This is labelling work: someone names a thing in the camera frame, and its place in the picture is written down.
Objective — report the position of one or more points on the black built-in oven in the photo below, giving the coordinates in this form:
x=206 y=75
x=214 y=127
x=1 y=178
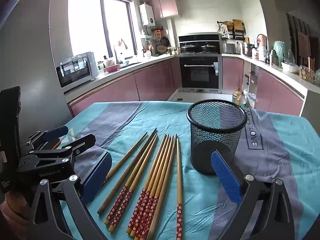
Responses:
x=200 y=75

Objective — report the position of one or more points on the hanging frying pan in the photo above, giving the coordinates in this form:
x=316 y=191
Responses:
x=164 y=41

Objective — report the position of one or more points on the pink base cabinets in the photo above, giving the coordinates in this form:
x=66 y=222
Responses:
x=150 y=82
x=272 y=90

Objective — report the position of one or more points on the cooking oil bottle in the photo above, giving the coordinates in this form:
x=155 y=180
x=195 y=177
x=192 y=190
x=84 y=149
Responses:
x=238 y=97

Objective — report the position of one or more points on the grey countertop appliance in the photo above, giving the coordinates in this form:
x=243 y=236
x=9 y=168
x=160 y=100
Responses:
x=228 y=48

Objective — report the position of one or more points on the pink wall cabinet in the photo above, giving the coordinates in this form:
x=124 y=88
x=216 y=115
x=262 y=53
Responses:
x=165 y=6

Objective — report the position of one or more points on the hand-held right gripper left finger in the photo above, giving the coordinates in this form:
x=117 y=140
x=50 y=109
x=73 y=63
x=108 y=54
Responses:
x=97 y=175

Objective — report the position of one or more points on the stainless steel pot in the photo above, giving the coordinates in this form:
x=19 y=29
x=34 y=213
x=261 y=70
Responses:
x=247 y=49

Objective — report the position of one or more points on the pink plastic basin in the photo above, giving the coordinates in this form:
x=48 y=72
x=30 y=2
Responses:
x=111 y=68

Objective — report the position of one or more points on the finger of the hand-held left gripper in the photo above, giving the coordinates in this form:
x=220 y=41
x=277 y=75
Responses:
x=56 y=131
x=83 y=140

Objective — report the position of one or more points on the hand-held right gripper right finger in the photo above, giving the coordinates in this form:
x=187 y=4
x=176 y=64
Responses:
x=226 y=177

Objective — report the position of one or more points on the dark pot with lid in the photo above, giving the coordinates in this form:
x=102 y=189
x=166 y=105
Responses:
x=207 y=47

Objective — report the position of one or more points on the black wok with lid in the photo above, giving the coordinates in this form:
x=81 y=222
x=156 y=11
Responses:
x=188 y=47

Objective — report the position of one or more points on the gooseneck sink faucet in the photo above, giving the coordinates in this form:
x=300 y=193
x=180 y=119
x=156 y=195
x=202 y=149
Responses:
x=116 y=52

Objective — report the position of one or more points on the teal and grey tablecloth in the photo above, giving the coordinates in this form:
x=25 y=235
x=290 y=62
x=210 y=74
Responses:
x=140 y=115

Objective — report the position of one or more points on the black range hood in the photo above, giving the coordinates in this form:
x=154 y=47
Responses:
x=198 y=38

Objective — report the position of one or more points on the white plastic bag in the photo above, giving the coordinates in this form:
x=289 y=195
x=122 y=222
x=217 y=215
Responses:
x=250 y=99

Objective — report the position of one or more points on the pale green bag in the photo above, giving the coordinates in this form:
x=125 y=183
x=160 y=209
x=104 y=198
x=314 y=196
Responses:
x=278 y=50

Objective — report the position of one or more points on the white wall water heater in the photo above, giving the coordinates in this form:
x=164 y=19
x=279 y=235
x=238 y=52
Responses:
x=147 y=15

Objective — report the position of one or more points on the black wall shelf rack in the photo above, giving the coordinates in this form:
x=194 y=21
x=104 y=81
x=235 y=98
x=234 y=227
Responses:
x=237 y=34

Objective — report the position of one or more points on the kitchen window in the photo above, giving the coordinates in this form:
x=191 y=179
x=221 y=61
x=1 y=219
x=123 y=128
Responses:
x=85 y=30

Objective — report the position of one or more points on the white microwave oven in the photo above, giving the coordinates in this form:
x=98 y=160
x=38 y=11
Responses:
x=75 y=71

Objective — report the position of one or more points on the wooden cutting board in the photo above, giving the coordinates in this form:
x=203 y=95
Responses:
x=238 y=25

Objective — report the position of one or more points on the black mesh utensil holder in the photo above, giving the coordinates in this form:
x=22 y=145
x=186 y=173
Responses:
x=215 y=135

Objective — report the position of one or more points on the polka dot mug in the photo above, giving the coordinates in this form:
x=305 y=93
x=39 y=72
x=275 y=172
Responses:
x=148 y=53

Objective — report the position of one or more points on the dark wooden boards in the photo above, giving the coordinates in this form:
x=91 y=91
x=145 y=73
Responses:
x=300 y=35

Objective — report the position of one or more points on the person's left hand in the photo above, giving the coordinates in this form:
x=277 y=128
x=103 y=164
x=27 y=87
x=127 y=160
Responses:
x=16 y=201

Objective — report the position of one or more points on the glass jars rack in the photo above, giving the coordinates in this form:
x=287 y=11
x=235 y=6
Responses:
x=306 y=73

